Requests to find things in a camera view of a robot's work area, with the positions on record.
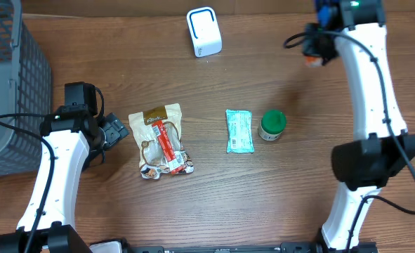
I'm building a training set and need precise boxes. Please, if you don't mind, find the orange small packet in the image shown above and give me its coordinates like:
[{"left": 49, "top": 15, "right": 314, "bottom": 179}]
[{"left": 305, "top": 56, "right": 323, "bottom": 67}]

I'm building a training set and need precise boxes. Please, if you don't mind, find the beige snack bag red label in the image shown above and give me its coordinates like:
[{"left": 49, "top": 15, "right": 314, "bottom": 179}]
[{"left": 129, "top": 103, "right": 194, "bottom": 180}]

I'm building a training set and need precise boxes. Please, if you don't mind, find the teal wet wipes packet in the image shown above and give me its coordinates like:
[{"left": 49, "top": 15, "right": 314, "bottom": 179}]
[{"left": 225, "top": 110, "right": 254, "bottom": 154}]

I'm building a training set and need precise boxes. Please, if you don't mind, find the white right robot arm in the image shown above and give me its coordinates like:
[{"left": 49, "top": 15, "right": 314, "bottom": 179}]
[{"left": 302, "top": 0, "right": 415, "bottom": 252}]

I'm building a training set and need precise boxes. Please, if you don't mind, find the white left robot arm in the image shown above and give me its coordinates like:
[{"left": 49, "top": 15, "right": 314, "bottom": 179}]
[{"left": 0, "top": 112, "right": 132, "bottom": 252}]

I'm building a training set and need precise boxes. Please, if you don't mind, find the white barcode scanner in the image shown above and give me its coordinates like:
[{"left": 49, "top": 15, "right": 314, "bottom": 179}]
[{"left": 186, "top": 6, "right": 223, "bottom": 58}]

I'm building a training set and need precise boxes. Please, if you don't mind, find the green lid jar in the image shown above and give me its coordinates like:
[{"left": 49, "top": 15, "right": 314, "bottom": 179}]
[{"left": 258, "top": 110, "right": 287, "bottom": 141}]

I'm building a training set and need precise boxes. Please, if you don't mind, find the grey plastic mesh basket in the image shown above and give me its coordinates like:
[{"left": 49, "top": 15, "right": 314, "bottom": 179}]
[{"left": 0, "top": 0, "right": 53, "bottom": 176}]

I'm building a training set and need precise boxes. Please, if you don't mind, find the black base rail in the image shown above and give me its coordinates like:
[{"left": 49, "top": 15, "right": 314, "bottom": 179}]
[{"left": 87, "top": 238, "right": 380, "bottom": 253}]

